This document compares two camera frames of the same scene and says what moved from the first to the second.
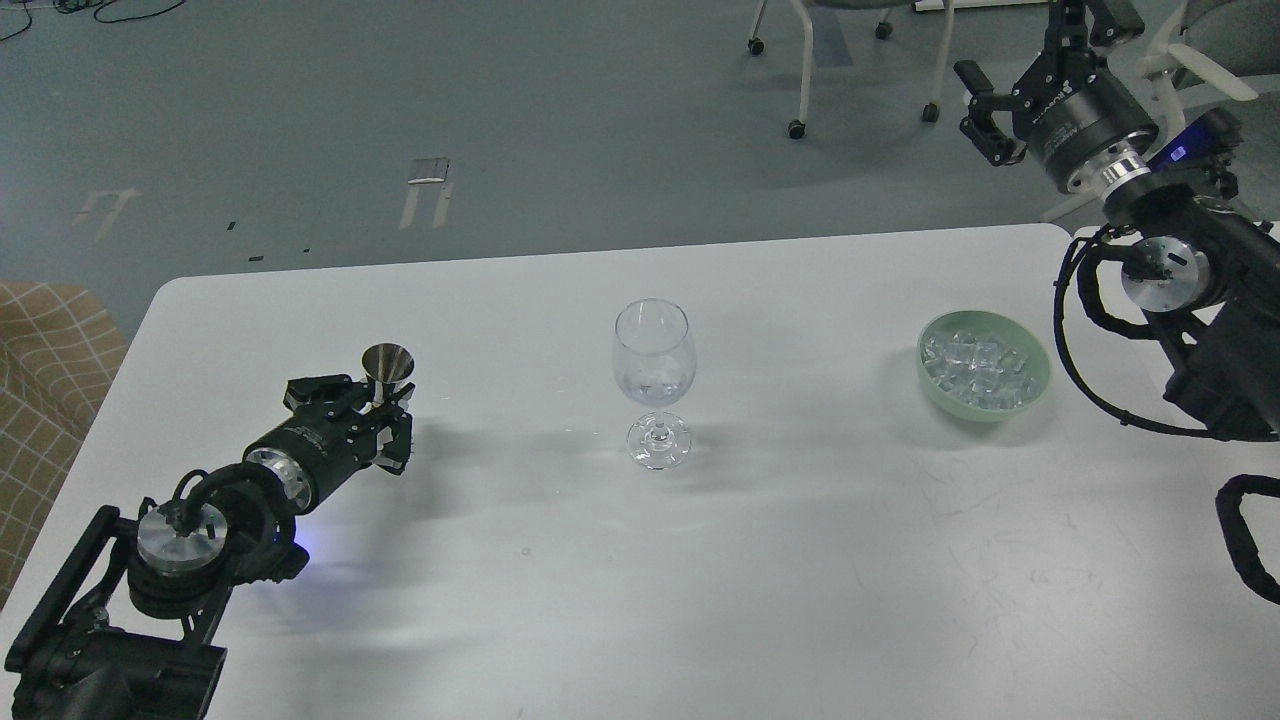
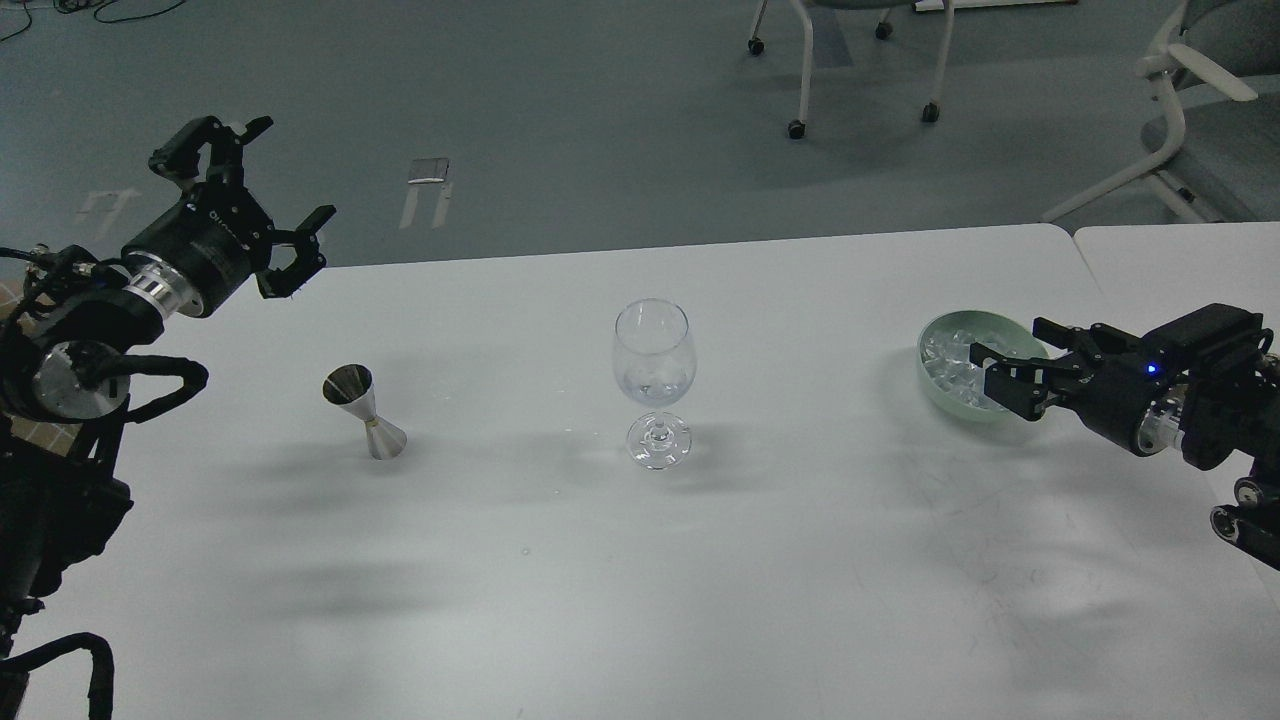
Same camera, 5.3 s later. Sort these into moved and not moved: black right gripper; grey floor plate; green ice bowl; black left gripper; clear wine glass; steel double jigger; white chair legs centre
Moved: black left gripper; black right gripper; steel double jigger
Not moved: clear wine glass; green ice bowl; white chair legs centre; grey floor plate
